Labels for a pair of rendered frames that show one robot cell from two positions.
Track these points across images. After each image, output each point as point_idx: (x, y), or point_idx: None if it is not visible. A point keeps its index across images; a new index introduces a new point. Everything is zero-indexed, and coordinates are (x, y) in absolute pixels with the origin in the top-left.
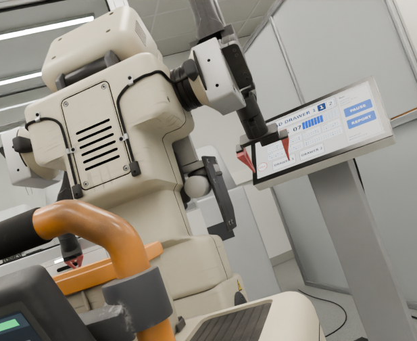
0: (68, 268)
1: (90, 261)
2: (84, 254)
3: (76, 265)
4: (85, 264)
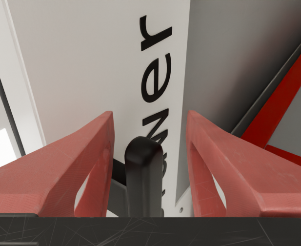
0: (161, 197)
1: (93, 0)
2: None
3: (162, 147)
4: (103, 52)
